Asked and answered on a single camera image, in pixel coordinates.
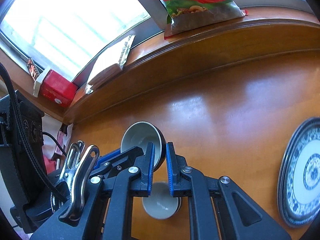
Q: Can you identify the red cardboard box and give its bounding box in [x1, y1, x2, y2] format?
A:
[33, 66, 78, 108]

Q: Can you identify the wooden windowsill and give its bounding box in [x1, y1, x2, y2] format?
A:
[62, 7, 320, 124]

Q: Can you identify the red and green snack bag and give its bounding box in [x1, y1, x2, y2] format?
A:
[132, 0, 248, 40]

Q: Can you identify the dark red packet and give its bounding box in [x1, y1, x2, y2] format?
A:
[26, 57, 42, 82]

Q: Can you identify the plastic-wrapped stack of boards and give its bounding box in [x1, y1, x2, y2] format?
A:
[85, 34, 137, 94]

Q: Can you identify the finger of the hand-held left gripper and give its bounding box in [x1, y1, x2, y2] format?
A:
[94, 146, 148, 178]

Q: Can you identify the small dark tea cup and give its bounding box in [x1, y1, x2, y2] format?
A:
[142, 182, 182, 220]
[120, 121, 167, 173]

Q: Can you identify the metal spring clip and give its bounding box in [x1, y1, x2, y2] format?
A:
[51, 141, 100, 222]

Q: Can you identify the thin black cable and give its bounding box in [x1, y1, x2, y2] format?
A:
[43, 131, 69, 157]

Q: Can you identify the white plastic bag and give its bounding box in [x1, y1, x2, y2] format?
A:
[41, 123, 74, 178]

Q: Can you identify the window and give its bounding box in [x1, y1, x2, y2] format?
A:
[0, 0, 308, 80]

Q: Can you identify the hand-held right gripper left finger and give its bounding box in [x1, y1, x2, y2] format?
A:
[30, 142, 157, 240]

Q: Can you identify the blue floral plate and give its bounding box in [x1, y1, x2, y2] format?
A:
[277, 117, 320, 228]

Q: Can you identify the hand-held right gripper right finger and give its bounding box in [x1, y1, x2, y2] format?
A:
[166, 142, 292, 240]

